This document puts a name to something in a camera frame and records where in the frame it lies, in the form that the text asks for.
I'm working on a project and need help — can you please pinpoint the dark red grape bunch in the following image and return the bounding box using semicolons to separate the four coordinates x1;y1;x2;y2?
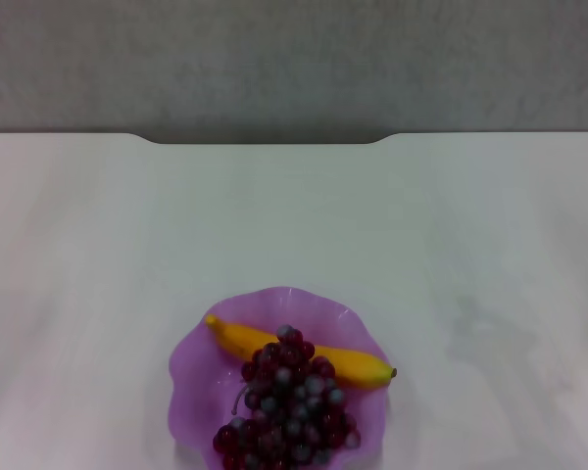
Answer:
212;323;363;470

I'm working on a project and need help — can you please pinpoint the purple wavy plastic plate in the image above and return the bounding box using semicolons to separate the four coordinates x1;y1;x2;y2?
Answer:
168;285;393;470

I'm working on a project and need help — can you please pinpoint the yellow banana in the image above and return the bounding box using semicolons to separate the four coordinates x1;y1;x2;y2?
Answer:
204;314;399;391

